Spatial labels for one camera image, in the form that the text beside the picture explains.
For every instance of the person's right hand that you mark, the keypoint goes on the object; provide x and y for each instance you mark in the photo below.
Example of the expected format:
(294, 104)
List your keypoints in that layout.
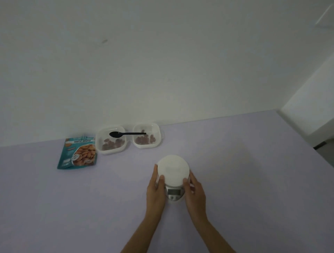
(195, 200)

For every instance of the person's left hand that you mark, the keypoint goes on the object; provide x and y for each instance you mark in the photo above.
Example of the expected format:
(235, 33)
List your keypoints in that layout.
(155, 198)

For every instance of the white kitchen scale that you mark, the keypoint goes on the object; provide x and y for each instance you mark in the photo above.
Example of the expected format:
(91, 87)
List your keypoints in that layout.
(173, 172)

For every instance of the white square plastic container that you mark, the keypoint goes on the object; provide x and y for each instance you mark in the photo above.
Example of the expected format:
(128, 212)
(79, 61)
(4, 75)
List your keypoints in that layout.
(147, 144)
(111, 149)

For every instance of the black plastic spoon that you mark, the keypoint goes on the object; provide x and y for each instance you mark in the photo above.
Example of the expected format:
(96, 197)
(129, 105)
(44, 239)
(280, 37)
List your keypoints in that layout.
(114, 134)

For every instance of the teal roasted almonds bag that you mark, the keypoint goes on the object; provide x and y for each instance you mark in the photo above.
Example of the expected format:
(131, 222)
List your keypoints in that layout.
(78, 153)

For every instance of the person's right forearm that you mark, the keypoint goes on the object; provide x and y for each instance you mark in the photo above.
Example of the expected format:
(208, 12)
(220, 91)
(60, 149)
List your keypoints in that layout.
(214, 237)

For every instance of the person's left forearm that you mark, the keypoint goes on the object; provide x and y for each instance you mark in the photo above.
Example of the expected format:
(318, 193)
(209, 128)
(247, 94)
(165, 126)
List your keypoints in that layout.
(142, 234)

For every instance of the black object on floor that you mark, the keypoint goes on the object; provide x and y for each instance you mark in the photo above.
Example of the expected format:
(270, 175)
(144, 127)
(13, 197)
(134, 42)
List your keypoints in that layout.
(320, 145)

